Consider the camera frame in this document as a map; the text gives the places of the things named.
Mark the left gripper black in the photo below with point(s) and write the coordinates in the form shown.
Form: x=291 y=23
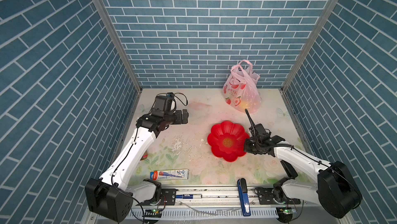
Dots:
x=185 y=117

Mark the pink plastic fruit bag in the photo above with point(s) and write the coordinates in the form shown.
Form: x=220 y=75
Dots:
x=240 y=90

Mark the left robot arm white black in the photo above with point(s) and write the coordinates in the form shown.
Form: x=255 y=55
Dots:
x=109 y=195

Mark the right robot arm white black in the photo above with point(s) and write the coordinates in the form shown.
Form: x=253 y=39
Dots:
x=309 y=178

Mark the plaid brown cylinder case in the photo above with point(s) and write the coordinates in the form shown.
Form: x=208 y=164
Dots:
x=145 y=155

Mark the red flower-shaped plate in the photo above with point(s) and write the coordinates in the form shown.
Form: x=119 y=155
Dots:
x=227 y=140

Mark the toothpaste box white blue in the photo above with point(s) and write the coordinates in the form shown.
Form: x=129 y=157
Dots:
x=179 y=174

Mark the blue marker pen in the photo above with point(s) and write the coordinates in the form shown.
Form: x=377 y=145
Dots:
x=189 y=196

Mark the blue black stapler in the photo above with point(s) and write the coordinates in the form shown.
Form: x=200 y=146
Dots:
x=243 y=197

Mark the green circuit board left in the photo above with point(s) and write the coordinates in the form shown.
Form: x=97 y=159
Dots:
x=152 y=213

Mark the green circuit board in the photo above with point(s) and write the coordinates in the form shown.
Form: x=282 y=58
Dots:
x=285 y=211
x=152 y=213

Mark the green circuit board right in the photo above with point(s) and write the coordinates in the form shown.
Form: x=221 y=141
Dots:
x=285 y=211

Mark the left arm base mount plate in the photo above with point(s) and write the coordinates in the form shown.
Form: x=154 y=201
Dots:
x=166 y=197

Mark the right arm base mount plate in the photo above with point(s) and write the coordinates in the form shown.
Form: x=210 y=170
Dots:
x=266 y=197

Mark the aluminium front rail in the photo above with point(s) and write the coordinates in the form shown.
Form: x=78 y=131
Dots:
x=212 y=196

